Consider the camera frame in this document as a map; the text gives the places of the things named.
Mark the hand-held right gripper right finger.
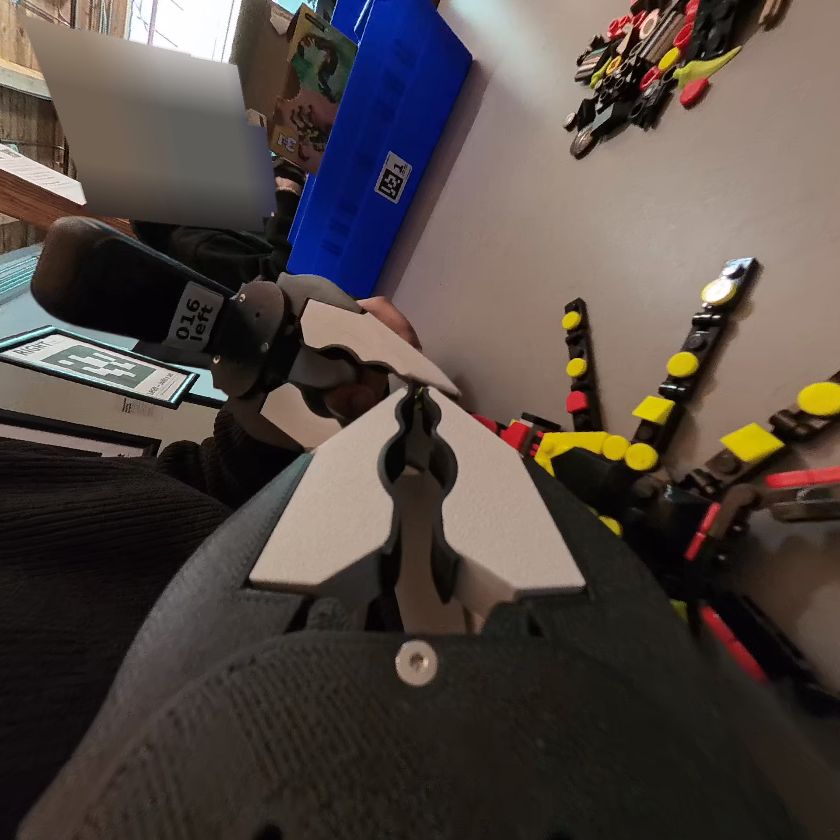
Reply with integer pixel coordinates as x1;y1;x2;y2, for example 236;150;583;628
423;387;587;606

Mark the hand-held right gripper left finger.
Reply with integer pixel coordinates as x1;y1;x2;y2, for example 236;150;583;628
248;387;413;593

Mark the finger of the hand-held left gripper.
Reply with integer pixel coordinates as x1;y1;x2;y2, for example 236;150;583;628
261;382;349;452
299;298;462;399

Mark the black yellow lego scorpion model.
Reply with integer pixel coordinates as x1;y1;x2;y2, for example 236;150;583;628
472;257;840;710

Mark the person's left forearm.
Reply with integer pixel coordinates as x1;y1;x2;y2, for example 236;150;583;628
157;407;309;513

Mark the printed cardboard lego box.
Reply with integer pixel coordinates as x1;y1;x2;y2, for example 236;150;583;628
268;5;358;175

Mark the pile of loose lego pieces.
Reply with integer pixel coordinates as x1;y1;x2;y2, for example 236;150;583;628
563;0;788;158

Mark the person's left hand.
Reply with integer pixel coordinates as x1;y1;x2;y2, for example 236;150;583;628
357;295;422;352

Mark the black framed marker sign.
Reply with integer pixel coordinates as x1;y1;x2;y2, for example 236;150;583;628
0;325;200;411

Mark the blue plastic bin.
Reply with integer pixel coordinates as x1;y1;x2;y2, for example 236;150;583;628
287;0;473;299

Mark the person's black sweater torso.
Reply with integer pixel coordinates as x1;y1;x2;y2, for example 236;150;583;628
0;436;309;840

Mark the white paper notice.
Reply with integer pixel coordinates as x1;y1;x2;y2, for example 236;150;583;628
0;144;88;206

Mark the black picture frame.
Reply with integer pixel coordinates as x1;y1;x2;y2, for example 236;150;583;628
0;407;161;458

